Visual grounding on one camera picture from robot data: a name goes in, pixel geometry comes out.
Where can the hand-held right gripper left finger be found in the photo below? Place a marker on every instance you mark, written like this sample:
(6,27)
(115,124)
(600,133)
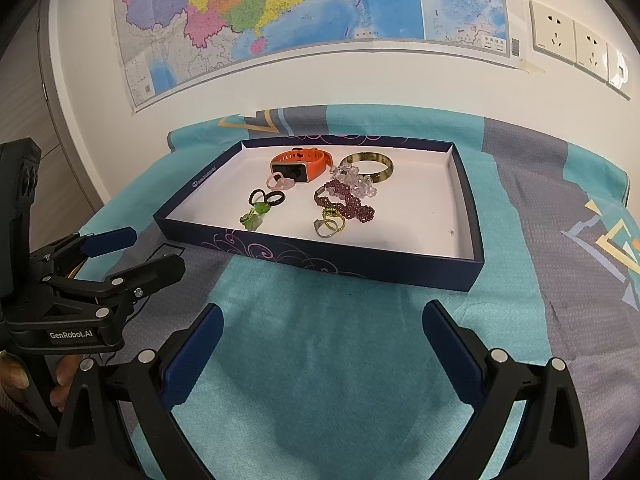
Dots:
(192,355)

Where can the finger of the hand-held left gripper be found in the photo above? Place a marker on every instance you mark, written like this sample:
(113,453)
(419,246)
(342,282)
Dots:
(107,241)
(155,270)

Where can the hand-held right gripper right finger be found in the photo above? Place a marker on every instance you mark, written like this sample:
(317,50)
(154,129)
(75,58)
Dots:
(450,350)

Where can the dark blue box lid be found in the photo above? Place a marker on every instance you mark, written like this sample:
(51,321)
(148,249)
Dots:
(415,210)

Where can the orange smartwatch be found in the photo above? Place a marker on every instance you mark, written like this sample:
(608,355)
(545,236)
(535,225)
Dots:
(307,165)

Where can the mottled green bangle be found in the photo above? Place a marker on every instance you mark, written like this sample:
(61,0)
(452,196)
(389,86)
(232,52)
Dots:
(382,176)

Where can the person's left hand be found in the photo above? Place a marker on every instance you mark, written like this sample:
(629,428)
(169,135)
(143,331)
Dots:
(62,382)

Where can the teal and grey printed blanket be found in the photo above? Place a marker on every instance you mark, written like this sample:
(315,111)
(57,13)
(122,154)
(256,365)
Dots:
(325,360)

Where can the grey cabinet door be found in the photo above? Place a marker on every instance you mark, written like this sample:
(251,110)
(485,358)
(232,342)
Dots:
(30,85)

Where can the colourful wall map poster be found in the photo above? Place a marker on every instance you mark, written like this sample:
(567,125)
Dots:
(300,10)

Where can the white wall socket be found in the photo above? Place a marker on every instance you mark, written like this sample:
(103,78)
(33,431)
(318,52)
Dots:
(619,72)
(591,49)
(552,30)

